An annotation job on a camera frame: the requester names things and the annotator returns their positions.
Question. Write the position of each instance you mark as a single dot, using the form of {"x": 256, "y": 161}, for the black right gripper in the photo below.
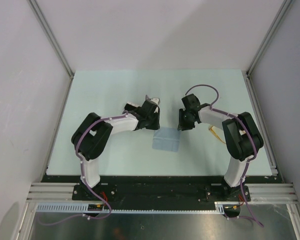
{"x": 182, "y": 125}

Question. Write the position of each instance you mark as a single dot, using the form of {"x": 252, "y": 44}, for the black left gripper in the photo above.
{"x": 156, "y": 124}

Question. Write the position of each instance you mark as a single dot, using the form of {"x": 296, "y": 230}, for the blue cleaning cloth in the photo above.
{"x": 166, "y": 139}

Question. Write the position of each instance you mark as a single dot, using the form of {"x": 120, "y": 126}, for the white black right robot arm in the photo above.
{"x": 242, "y": 137}

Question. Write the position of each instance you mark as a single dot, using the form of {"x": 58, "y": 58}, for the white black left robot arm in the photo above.
{"x": 92, "y": 135}

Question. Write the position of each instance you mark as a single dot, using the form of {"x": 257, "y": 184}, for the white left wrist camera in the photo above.
{"x": 155, "y": 100}

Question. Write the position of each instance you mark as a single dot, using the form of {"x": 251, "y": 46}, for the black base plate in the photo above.
{"x": 205, "y": 188}

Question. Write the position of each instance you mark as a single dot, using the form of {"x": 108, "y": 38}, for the right aluminium side rail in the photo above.
{"x": 261, "y": 123}

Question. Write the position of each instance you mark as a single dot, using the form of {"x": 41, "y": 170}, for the aluminium front frame rail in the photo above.
{"x": 270, "y": 193}

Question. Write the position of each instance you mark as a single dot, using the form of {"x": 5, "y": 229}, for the left aluminium corner post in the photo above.
{"x": 40, "y": 16}

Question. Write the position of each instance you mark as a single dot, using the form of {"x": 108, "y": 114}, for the aluminium corner post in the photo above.
{"x": 40, "y": 16}
{"x": 270, "y": 34}

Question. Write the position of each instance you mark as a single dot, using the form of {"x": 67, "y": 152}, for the grey slotted cable duct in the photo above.
{"x": 86, "y": 208}

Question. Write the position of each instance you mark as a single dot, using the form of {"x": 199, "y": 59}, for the right aluminium corner post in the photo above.
{"x": 270, "y": 34}

